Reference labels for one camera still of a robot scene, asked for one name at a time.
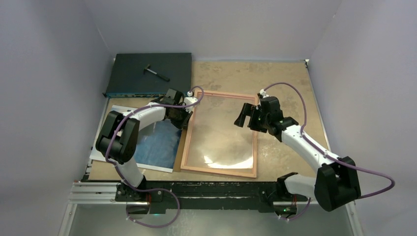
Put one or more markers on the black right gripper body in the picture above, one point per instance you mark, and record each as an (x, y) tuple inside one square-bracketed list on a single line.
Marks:
[(262, 121)]

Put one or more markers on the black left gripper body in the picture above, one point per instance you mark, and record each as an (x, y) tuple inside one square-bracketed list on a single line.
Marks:
[(180, 112)]

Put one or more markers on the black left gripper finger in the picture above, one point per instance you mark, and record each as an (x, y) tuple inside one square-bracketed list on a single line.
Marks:
[(182, 124), (187, 116)]

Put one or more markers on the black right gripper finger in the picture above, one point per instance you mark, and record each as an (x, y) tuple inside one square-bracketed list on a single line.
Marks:
[(254, 119), (246, 111)]

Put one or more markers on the pink wooden picture frame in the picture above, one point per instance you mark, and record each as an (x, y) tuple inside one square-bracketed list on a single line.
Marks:
[(221, 133)]

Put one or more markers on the blue landscape photo print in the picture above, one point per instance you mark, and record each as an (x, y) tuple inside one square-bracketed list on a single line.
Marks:
[(156, 147)]

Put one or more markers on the clear transparent sheet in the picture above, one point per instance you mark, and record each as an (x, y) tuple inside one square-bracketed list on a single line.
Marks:
[(221, 133)]

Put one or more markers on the brown cardboard backing board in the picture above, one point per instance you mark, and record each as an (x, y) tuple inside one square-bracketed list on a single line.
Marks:
[(180, 150)]

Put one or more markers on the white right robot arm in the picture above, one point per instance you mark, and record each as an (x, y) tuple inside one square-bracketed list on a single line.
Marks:
[(336, 182)]

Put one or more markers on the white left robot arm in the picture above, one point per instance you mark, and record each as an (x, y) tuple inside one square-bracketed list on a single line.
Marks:
[(119, 134)]

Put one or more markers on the small black hammer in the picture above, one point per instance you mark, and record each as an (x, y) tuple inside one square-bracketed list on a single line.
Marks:
[(160, 76)]

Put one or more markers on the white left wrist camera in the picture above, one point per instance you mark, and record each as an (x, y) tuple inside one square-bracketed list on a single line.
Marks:
[(190, 101)]

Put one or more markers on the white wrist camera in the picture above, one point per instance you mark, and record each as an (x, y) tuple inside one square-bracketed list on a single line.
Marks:
[(190, 101), (262, 94)]

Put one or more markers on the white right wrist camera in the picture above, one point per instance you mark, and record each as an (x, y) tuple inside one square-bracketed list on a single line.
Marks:
[(262, 94)]

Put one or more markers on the dark blue network switch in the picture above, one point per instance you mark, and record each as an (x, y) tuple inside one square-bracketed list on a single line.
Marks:
[(127, 79)]

